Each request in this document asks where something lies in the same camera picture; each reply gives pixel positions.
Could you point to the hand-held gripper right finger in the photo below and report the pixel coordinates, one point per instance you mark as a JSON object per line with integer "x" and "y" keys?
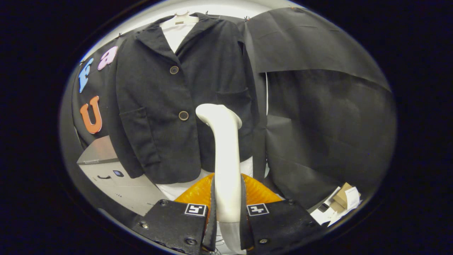
{"x": 281, "y": 221}

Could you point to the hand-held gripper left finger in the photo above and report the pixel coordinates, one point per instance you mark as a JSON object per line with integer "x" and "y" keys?
{"x": 173, "y": 223}

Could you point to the white garment steamer head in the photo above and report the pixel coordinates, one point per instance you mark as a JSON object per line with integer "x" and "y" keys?
{"x": 226, "y": 166}

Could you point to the black suit jacket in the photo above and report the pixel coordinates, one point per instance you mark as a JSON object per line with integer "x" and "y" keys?
{"x": 152, "y": 99}

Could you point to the white garment form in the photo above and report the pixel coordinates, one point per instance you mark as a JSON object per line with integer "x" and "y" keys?
{"x": 177, "y": 35}

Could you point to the white paper box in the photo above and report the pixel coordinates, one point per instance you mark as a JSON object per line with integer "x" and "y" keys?
{"x": 324, "y": 212}

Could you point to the small cardboard box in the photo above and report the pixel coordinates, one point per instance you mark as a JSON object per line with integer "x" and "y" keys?
{"x": 341, "y": 198}

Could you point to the white paper sheet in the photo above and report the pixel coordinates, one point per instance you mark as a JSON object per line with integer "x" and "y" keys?
{"x": 353, "y": 196}

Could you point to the grey drawer cabinet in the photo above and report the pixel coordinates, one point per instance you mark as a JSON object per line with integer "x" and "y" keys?
{"x": 106, "y": 177}

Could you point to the black backdrop cloth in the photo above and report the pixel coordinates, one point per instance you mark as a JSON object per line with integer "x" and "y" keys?
{"x": 318, "y": 124}

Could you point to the white plastic hanger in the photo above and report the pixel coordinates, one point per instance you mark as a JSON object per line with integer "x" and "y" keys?
{"x": 180, "y": 20}

